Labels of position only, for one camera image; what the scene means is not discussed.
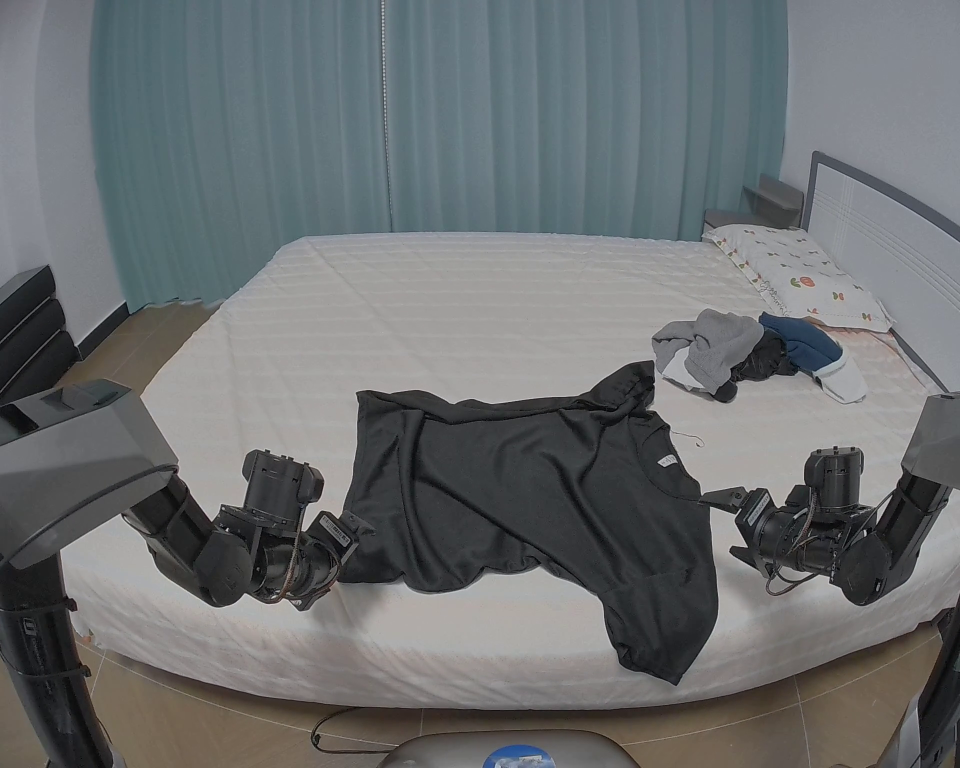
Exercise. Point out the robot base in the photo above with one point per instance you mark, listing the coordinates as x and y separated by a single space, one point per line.
510 750

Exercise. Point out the white printed pillow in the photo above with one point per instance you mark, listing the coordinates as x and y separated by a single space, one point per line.
802 274

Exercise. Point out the pile of clothes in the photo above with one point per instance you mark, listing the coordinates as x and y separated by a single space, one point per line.
712 345

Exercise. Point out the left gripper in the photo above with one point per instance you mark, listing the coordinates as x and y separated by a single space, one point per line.
315 559

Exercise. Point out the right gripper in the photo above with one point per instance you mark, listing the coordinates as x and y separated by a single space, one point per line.
780 532

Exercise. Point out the grey bedside table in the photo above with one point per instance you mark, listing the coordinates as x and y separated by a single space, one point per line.
772 199

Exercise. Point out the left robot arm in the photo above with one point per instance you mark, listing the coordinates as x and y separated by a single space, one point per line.
75 465

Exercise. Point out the bed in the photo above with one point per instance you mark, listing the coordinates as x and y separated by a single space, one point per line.
487 315

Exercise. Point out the black T-shirt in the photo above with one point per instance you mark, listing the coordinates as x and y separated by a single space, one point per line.
525 495

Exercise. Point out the blue-green curtain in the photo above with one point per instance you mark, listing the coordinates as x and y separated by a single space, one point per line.
225 150
562 112

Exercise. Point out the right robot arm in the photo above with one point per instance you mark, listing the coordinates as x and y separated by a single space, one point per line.
930 450

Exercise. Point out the black chest of drawers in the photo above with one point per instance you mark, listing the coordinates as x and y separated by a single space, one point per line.
30 330

